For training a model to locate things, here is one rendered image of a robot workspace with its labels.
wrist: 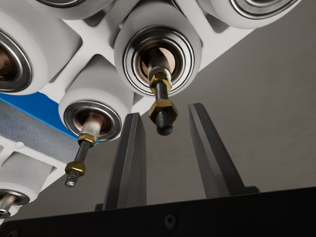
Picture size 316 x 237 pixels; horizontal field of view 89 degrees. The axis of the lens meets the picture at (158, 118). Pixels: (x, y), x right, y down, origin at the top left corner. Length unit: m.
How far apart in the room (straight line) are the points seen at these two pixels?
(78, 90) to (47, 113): 0.27
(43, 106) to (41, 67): 0.28
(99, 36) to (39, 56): 0.08
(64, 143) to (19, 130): 0.10
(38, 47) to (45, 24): 0.04
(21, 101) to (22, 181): 0.17
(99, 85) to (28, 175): 0.31
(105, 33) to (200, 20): 0.13
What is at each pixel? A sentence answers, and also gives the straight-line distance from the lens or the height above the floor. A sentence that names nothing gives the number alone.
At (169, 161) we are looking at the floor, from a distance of 0.75.
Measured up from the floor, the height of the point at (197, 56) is 0.25.
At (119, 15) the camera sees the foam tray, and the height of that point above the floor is 0.18.
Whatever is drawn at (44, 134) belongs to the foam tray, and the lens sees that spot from 0.49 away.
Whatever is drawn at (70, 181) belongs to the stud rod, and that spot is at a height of 0.34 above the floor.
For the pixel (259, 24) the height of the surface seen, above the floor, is 0.25.
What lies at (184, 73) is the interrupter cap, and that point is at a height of 0.25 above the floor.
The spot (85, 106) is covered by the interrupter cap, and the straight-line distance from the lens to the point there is 0.22.
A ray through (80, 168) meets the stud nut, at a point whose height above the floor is 0.33.
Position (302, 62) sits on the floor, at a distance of 0.61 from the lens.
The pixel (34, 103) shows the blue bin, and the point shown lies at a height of 0.09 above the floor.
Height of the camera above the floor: 0.42
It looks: 49 degrees down
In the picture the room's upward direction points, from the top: 177 degrees clockwise
